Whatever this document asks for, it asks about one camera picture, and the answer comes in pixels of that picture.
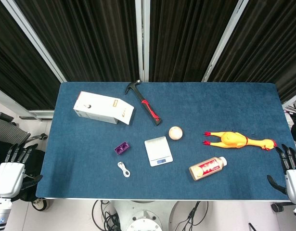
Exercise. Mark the yellow rubber chicken toy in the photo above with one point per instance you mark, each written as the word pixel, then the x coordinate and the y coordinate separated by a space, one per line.
pixel 232 139

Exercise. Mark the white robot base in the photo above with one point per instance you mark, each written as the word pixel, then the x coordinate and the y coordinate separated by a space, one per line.
pixel 143 216

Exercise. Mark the aluminium frame post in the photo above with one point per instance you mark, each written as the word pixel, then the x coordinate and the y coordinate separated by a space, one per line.
pixel 224 41
pixel 141 41
pixel 32 36

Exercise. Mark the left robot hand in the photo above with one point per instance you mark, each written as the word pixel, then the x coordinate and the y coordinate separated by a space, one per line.
pixel 8 178

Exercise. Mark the black curtain panel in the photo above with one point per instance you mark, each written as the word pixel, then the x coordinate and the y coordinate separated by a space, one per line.
pixel 270 43
pixel 186 36
pixel 90 36
pixel 15 72

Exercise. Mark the white digital kitchen scale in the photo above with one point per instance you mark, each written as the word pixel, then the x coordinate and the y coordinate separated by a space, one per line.
pixel 157 150

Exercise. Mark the beige bottle with red label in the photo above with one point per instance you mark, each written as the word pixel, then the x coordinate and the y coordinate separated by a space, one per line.
pixel 206 168

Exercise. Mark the purple plastic block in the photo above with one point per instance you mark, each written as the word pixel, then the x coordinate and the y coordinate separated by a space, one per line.
pixel 122 148

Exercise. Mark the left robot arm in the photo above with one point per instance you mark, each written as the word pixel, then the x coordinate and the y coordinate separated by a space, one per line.
pixel 1 211

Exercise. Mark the blue table mat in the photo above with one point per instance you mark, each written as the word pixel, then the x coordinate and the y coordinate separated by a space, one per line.
pixel 90 183

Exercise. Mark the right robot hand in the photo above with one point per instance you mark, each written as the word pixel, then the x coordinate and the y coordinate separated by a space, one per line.
pixel 294 183

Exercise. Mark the white cardboard box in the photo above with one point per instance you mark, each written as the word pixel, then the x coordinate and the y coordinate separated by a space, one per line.
pixel 99 107

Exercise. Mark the cream ball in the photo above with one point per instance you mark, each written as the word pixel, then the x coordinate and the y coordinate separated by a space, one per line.
pixel 176 133

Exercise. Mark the black and red claw hammer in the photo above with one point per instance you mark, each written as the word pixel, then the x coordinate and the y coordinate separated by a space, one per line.
pixel 147 106

